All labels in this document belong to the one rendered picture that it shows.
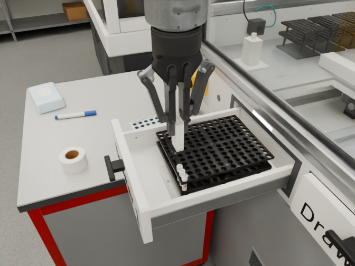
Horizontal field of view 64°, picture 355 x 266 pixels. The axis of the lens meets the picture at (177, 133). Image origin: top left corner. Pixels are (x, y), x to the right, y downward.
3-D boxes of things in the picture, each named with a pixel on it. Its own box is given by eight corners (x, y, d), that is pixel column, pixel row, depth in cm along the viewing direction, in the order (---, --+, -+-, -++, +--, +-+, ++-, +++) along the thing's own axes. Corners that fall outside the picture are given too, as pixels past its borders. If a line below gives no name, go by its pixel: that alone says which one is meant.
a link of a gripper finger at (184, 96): (175, 55, 47) (183, 54, 47) (177, 112, 54) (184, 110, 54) (183, 65, 44) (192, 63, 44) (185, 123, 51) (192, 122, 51)
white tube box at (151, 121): (139, 146, 87) (138, 137, 85) (130, 131, 93) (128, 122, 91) (175, 135, 92) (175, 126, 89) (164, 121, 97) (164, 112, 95)
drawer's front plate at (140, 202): (144, 245, 56) (139, 210, 49) (115, 151, 77) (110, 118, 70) (152, 243, 56) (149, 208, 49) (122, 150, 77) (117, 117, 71)
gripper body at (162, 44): (155, 35, 38) (159, 96, 43) (214, 27, 40) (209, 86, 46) (141, 19, 43) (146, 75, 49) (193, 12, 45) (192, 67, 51)
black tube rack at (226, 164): (180, 203, 61) (181, 182, 57) (157, 151, 74) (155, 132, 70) (269, 176, 67) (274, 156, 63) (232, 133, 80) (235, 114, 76)
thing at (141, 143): (150, 231, 56) (148, 212, 53) (123, 150, 75) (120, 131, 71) (314, 178, 67) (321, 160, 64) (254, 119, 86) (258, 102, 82)
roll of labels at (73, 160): (65, 177, 77) (61, 167, 75) (59, 161, 82) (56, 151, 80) (91, 168, 80) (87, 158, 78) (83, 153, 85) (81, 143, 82)
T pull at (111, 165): (110, 183, 58) (109, 178, 57) (104, 159, 63) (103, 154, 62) (128, 179, 59) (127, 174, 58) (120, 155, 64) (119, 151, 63)
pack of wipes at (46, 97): (66, 107, 104) (63, 96, 102) (39, 115, 100) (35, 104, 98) (55, 90, 114) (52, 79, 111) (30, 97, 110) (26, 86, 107)
